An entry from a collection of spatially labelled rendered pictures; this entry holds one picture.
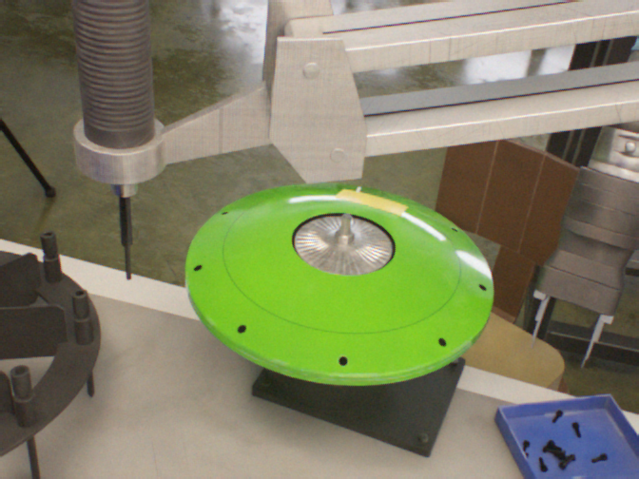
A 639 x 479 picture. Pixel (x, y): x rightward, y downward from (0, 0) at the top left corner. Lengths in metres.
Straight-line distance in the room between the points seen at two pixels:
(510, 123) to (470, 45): 0.06
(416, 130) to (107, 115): 0.17
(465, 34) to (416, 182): 2.59
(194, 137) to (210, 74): 3.12
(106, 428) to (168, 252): 1.75
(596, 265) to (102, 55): 0.55
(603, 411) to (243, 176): 2.13
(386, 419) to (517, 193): 0.70
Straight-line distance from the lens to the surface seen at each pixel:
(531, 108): 0.56
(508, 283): 1.67
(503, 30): 0.52
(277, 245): 0.91
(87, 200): 2.93
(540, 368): 1.55
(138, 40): 0.51
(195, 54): 3.81
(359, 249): 0.91
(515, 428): 1.02
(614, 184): 0.89
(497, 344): 1.56
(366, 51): 0.51
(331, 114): 0.51
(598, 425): 1.05
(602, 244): 0.90
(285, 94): 0.51
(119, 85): 0.51
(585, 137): 2.05
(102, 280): 1.15
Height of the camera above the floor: 1.64
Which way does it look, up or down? 37 degrees down
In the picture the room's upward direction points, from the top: 7 degrees clockwise
